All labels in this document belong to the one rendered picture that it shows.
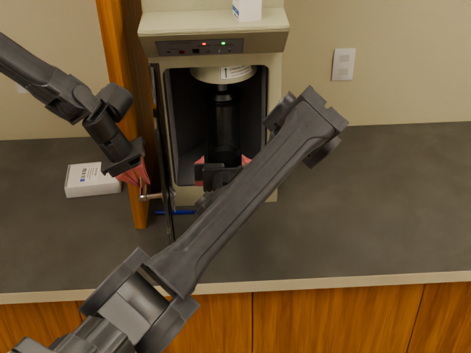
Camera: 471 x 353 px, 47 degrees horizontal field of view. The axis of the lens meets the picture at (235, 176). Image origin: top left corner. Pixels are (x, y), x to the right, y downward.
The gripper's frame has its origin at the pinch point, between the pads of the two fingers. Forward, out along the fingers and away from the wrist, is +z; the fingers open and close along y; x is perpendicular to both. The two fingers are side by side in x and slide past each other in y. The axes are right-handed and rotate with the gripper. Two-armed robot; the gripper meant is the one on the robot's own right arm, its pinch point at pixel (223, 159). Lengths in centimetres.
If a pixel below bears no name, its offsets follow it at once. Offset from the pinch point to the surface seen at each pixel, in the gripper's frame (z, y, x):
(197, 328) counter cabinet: -16.4, 8.4, 43.7
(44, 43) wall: 53, 54, -10
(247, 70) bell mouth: 13.9, -6.9, -17.3
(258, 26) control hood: -2.0, -8.0, -34.4
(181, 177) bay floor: 13.8, 11.4, 15.0
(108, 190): 17.6, 33.4, 21.3
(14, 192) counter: 21, 62, 23
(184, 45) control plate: 2.1, 7.9, -29.0
